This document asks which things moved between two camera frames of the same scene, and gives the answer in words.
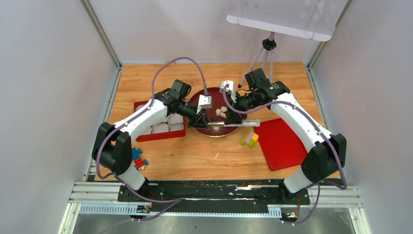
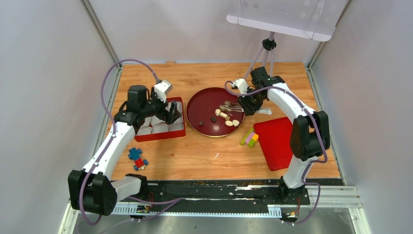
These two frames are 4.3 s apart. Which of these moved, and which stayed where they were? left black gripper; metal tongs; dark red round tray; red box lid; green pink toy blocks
Moved: metal tongs; left black gripper
Stayed: green pink toy blocks; red box lid; dark red round tray
